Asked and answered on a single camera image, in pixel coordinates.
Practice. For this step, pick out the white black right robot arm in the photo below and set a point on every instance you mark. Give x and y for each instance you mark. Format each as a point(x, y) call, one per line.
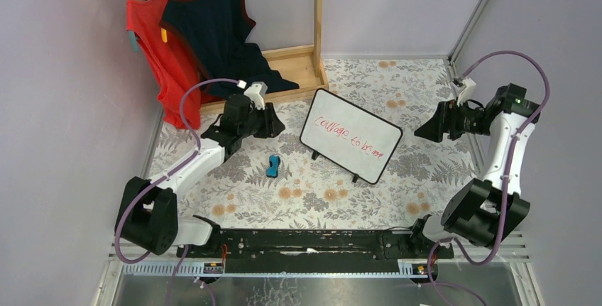
point(492, 202)

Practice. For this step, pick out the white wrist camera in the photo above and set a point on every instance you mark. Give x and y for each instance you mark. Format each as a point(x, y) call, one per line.
point(256, 92)
point(464, 88)

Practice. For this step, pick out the white whiteboard black frame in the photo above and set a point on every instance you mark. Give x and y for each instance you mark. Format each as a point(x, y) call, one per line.
point(350, 136)

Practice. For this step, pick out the wooden clothes rack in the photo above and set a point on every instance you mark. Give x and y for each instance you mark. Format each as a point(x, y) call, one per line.
point(302, 64)

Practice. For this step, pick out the red tank top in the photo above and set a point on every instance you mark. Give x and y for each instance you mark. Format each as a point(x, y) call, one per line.
point(171, 64)

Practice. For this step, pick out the navy tank top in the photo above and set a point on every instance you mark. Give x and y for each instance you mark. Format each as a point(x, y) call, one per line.
point(215, 32)

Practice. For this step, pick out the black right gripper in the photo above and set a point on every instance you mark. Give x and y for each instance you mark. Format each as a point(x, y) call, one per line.
point(446, 122)

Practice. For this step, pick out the aluminium slotted rail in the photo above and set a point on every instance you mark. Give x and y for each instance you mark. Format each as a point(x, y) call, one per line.
point(160, 268)

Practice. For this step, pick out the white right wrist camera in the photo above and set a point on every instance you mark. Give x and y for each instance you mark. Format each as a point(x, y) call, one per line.
point(464, 88)

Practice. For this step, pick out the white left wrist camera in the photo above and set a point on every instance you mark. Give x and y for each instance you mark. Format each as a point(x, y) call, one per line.
point(256, 92)

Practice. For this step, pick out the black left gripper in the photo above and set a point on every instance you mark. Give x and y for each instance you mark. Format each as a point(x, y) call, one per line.
point(262, 118)

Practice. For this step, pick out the blue whiteboard eraser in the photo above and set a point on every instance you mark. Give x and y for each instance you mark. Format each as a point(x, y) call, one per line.
point(272, 170)

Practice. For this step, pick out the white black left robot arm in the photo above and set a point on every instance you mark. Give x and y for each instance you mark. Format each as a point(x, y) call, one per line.
point(148, 214)

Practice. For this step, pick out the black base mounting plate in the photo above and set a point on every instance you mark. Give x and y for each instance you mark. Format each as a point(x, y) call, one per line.
point(312, 251)

